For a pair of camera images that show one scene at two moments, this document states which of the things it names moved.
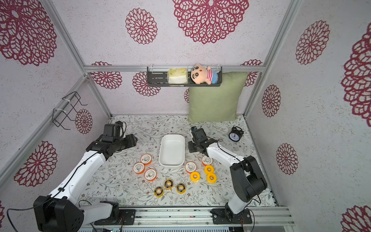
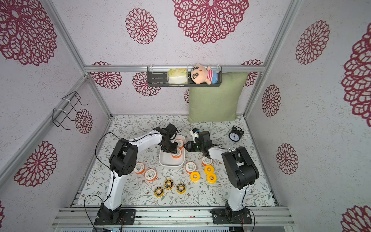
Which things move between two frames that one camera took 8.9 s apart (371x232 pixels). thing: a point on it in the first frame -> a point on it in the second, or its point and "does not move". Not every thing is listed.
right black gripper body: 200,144 does not move
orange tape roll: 206,160 does not move
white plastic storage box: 172,151 does not move
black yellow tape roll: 159,191 does not move
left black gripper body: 123,143 -> 170,147
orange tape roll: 146,159 -> 178,154
